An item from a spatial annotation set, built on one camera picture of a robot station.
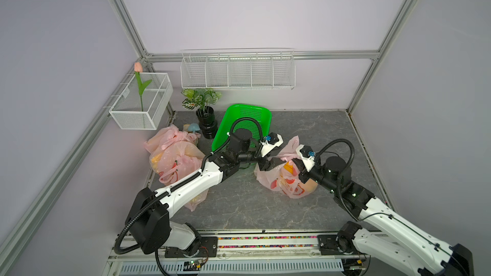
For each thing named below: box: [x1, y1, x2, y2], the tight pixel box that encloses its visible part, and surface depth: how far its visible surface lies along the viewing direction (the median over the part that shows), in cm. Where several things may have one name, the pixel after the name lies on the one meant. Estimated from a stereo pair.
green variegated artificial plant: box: [180, 88, 223, 110], surface depth 93 cm
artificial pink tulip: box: [134, 61, 153, 112], surface depth 85 cm
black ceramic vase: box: [195, 106, 219, 140], surface depth 101 cm
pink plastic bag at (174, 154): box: [143, 123, 206, 186], surface depth 88 cm
